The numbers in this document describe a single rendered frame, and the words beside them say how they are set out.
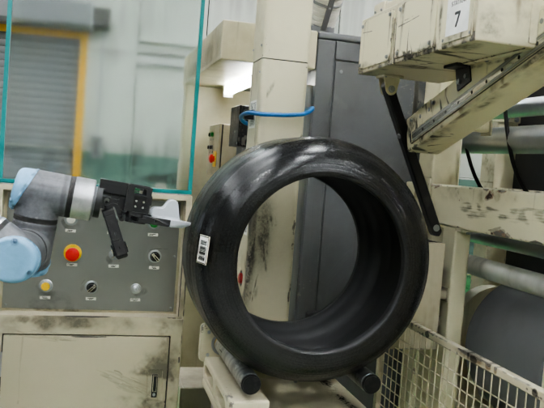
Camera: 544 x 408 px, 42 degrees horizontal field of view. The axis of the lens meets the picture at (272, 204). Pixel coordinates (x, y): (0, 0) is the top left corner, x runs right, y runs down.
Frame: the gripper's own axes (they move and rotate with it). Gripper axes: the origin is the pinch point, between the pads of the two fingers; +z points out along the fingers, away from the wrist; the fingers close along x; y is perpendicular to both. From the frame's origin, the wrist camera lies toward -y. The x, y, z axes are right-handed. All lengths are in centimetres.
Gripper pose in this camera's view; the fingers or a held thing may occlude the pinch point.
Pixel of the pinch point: (184, 226)
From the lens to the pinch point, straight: 159.8
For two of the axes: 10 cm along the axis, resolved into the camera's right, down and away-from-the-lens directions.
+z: 9.5, 1.8, 2.6
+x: -2.5, -0.7, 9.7
